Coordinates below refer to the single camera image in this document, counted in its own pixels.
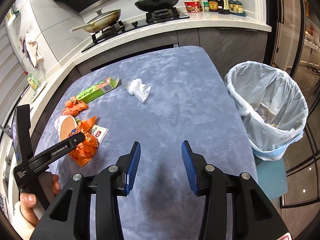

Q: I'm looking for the person's left hand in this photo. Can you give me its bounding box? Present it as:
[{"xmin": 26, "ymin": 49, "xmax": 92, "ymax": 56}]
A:
[{"xmin": 20, "ymin": 174, "xmax": 61, "ymax": 226}]

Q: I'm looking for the white bin liner bag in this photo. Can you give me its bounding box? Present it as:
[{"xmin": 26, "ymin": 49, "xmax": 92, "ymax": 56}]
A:
[{"xmin": 224, "ymin": 61, "xmax": 309, "ymax": 151}]

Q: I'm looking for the red instant noodle cup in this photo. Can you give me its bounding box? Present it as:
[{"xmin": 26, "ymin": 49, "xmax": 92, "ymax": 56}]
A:
[{"xmin": 184, "ymin": 0, "xmax": 201, "ymax": 13}]

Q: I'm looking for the hanging dish towel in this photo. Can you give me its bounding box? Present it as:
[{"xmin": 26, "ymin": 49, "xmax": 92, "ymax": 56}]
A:
[{"xmin": 22, "ymin": 32, "xmax": 44, "ymax": 68}]

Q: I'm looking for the clear plastic bag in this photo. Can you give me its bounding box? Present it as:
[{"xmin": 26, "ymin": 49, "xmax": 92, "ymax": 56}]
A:
[{"xmin": 127, "ymin": 79, "xmax": 151, "ymax": 103}]

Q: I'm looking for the teal tray with jars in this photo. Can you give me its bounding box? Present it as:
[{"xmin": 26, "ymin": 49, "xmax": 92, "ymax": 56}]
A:
[{"xmin": 228, "ymin": 0, "xmax": 246, "ymax": 17}]

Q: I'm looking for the blue trash bin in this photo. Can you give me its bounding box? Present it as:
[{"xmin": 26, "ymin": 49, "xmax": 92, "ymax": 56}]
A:
[{"xmin": 252, "ymin": 145, "xmax": 288, "ymax": 161}]

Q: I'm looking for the black gas stove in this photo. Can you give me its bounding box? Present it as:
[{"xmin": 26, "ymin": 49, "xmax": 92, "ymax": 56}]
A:
[{"xmin": 81, "ymin": 7, "xmax": 190, "ymax": 53}]

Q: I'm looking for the large orange snack bag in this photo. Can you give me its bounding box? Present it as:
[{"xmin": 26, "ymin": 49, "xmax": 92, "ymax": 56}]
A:
[{"xmin": 69, "ymin": 116, "xmax": 98, "ymax": 167}]

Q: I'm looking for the small green lid jar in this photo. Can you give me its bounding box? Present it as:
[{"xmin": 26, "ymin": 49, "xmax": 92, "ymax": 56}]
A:
[{"xmin": 203, "ymin": 2, "xmax": 210, "ymax": 12}]

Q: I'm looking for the grey blue table cloth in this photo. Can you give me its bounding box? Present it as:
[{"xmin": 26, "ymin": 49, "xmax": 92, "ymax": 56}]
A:
[{"xmin": 36, "ymin": 46, "xmax": 257, "ymax": 239}]

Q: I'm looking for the brown sauce bottle yellow cap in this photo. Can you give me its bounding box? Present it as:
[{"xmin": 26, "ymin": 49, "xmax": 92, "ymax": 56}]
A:
[{"xmin": 208, "ymin": 0, "xmax": 218, "ymax": 12}]

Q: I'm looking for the pink floral paper cup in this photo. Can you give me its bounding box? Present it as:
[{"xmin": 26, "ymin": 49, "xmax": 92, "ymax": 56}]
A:
[{"xmin": 54, "ymin": 115, "xmax": 77, "ymax": 141}]

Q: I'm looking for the green white sauce packet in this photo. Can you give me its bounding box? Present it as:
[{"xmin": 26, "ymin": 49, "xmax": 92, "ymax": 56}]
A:
[{"xmin": 90, "ymin": 125, "xmax": 109, "ymax": 143}]

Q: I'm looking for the green cardboard box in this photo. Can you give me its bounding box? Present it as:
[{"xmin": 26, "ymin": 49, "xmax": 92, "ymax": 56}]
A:
[{"xmin": 76, "ymin": 77, "xmax": 120, "ymax": 103}]

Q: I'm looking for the black framed glass door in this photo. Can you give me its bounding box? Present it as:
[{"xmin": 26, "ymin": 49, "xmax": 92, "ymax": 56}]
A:
[{"xmin": 265, "ymin": 0, "xmax": 319, "ymax": 208}]

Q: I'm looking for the green dish soap bottle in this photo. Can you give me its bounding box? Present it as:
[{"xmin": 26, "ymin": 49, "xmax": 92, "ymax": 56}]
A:
[{"xmin": 24, "ymin": 70, "xmax": 40, "ymax": 92}]

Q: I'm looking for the black wok with lid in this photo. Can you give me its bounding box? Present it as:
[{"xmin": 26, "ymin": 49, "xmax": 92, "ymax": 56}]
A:
[{"xmin": 135, "ymin": 0, "xmax": 179, "ymax": 12}]

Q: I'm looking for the beige frying pan with lid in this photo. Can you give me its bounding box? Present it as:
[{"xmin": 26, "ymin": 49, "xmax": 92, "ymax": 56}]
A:
[{"xmin": 70, "ymin": 8, "xmax": 121, "ymax": 33}]

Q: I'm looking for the small orange wrapper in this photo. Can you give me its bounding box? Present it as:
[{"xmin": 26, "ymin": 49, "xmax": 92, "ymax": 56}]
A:
[{"xmin": 62, "ymin": 96, "xmax": 88, "ymax": 116}]

